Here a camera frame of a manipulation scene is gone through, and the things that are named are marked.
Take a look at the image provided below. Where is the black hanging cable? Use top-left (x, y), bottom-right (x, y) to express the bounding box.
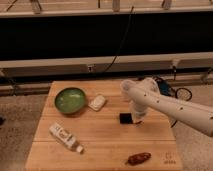
top-left (101, 5), bottom-right (135, 74)

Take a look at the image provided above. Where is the green bowl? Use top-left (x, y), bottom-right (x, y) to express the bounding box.
top-left (54, 87), bottom-right (87, 115)

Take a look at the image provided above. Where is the white plastic bottle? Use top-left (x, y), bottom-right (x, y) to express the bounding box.
top-left (49, 123), bottom-right (84, 154)

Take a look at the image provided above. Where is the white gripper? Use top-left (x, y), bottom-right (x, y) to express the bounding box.
top-left (132, 102), bottom-right (147, 123)

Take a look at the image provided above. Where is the black cable coil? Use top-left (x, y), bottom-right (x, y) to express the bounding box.
top-left (152, 76), bottom-right (193, 102)

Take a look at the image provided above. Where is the black eraser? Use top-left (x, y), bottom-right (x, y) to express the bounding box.
top-left (119, 113), bottom-right (133, 124)

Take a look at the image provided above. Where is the white soap bar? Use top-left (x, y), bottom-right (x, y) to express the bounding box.
top-left (89, 95), bottom-right (106, 111)

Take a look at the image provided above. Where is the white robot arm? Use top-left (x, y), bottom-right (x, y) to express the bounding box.
top-left (120, 77), bottom-right (213, 137)

